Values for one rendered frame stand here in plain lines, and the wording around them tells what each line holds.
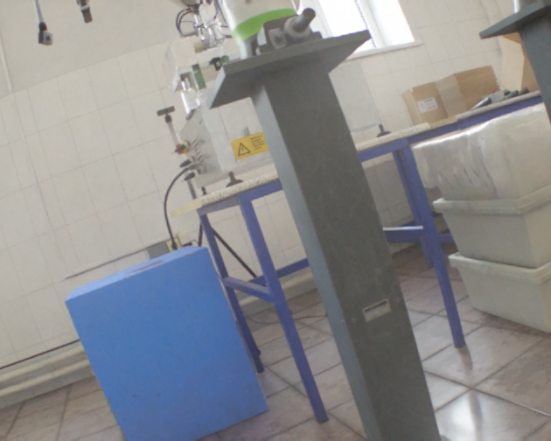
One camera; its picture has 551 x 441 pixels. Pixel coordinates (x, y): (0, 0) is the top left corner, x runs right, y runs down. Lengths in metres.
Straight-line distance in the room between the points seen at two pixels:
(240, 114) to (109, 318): 0.75
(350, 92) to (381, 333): 1.04
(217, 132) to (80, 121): 1.77
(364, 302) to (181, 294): 0.89
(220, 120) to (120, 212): 1.68
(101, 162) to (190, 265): 1.65
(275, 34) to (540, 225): 1.06
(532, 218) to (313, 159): 0.89
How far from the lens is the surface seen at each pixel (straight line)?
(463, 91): 3.17
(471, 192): 1.84
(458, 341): 1.82
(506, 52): 3.03
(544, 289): 1.67
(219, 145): 1.62
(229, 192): 1.45
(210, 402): 1.80
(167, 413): 1.79
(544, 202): 1.62
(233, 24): 0.96
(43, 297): 3.25
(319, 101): 0.91
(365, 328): 0.94
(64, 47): 3.46
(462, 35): 4.46
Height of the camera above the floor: 0.72
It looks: 5 degrees down
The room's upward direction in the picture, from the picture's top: 19 degrees counter-clockwise
